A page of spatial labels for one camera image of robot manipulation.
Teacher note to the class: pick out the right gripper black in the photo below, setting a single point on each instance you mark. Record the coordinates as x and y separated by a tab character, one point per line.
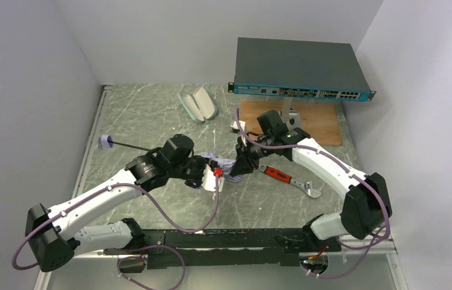
244	153

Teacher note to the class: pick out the lilac folding umbrella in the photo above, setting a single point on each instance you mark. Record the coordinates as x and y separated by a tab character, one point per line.
106	141

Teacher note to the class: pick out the mint green umbrella case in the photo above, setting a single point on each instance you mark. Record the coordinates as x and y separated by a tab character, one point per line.
199	105

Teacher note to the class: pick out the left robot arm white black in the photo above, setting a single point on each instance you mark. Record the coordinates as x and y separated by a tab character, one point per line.
57	234

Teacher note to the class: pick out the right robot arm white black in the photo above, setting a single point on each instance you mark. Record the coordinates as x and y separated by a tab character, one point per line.
366	204

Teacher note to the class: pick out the grey metal stand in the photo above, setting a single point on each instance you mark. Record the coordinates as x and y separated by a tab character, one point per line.
290	116

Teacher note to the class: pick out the wooden board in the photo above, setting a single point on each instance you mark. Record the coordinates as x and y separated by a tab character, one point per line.
320	121

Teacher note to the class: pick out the red handled adjustable wrench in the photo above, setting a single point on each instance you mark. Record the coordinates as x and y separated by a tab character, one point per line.
306	187

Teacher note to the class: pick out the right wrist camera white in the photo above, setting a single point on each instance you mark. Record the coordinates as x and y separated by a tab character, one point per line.
237	127

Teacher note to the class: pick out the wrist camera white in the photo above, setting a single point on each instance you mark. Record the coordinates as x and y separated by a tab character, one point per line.
209	181
237	127

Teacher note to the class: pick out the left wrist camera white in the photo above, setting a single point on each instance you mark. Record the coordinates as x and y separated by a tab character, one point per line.
209	181

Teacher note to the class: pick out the network switch blue front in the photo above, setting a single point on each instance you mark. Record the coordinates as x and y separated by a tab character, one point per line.
299	69

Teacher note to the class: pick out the aluminium rail frame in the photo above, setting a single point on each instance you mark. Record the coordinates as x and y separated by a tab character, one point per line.
59	233

